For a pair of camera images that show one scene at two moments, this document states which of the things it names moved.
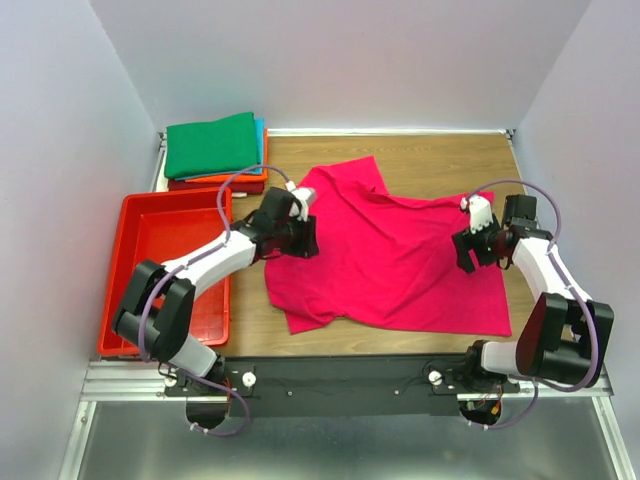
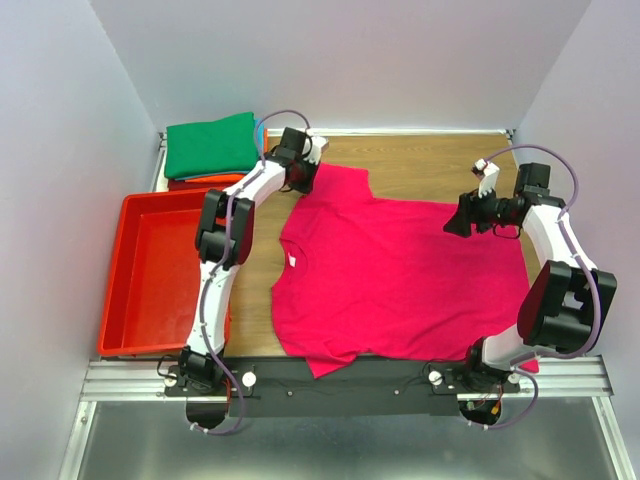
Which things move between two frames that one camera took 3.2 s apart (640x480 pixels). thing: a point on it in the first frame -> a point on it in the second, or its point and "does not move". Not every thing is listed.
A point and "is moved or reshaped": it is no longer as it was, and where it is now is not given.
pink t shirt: (384, 262) is moved or reshaped
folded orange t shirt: (244, 178) does not move
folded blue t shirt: (260, 136) does not move
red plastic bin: (167, 227) does not move
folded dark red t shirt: (236, 187) does not move
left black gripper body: (296, 236) -> (304, 176)
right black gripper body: (484, 244) -> (488, 210)
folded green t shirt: (224, 145) does not move
